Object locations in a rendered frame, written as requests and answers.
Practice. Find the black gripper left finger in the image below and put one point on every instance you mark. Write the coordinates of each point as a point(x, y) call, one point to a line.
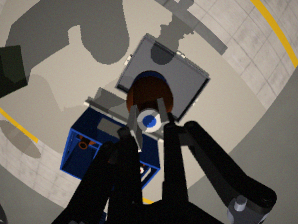
point(90, 198)

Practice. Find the blue divided crate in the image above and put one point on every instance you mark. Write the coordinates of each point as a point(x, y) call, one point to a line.
point(100, 128)

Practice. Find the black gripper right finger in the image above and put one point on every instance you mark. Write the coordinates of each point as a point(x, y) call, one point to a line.
point(249, 201)

